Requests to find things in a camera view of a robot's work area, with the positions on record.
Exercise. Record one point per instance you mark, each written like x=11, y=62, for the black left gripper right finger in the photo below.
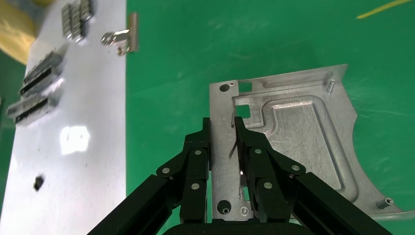
x=269, y=181

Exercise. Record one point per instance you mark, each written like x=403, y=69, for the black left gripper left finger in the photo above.
x=194, y=168

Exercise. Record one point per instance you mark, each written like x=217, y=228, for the silver stamped metal plate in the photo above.
x=291, y=129

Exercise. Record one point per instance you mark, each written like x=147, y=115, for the silver binder clip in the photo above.
x=132, y=32

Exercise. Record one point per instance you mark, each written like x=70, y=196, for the small black block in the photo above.
x=38, y=183

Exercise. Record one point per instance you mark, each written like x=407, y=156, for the yellow plastic bag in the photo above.
x=16, y=32

